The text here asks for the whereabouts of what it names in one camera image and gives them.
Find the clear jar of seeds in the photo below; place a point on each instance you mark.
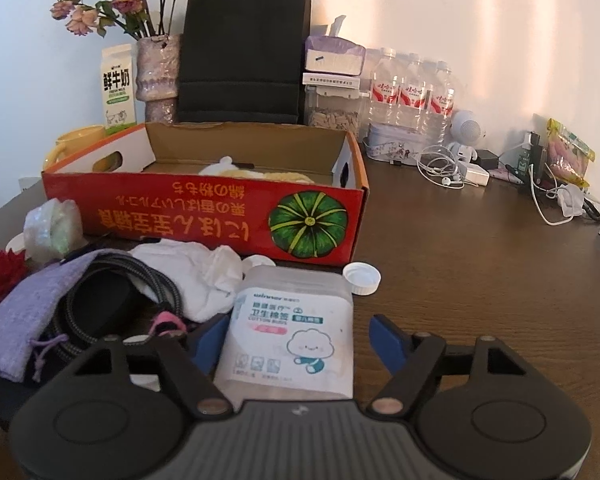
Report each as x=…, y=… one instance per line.
x=332, y=117

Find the white sock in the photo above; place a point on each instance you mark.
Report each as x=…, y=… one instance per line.
x=195, y=270

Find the printed metal tin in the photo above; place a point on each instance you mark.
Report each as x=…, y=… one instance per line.
x=392, y=142

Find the small green bottle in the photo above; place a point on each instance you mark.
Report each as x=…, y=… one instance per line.
x=527, y=160

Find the white earphones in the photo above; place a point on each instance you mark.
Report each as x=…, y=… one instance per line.
x=447, y=180

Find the flat white box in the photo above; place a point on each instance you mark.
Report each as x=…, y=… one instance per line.
x=330, y=82

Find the purple tissue pack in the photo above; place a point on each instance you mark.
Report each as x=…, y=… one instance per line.
x=332, y=52

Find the black paper bag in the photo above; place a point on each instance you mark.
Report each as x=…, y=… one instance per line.
x=242, y=45

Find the iridescent plastic bag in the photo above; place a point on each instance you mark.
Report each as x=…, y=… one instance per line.
x=55, y=230

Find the red fabric rose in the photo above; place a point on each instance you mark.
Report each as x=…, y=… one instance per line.
x=5, y=272

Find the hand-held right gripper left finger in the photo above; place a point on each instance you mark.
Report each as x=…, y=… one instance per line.
x=207, y=339

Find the white milk carton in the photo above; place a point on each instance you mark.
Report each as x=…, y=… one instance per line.
x=117, y=90

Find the white cotton swab box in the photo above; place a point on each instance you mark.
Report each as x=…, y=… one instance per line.
x=280, y=330

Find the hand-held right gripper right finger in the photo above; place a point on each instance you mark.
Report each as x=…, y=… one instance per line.
x=386, y=340

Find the black power adapter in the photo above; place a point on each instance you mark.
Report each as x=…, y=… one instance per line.
x=487, y=159

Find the yellow snack packet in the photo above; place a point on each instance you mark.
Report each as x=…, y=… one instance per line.
x=567, y=152

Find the red cardboard box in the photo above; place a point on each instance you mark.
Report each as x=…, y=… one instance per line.
x=180, y=210

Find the purple textured vase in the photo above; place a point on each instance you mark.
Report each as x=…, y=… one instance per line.
x=157, y=75

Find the white robot figure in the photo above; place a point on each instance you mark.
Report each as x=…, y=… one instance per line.
x=466, y=130

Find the yellow mug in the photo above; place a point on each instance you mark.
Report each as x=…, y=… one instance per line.
x=80, y=137

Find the white charger block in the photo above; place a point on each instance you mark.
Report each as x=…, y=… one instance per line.
x=475, y=175

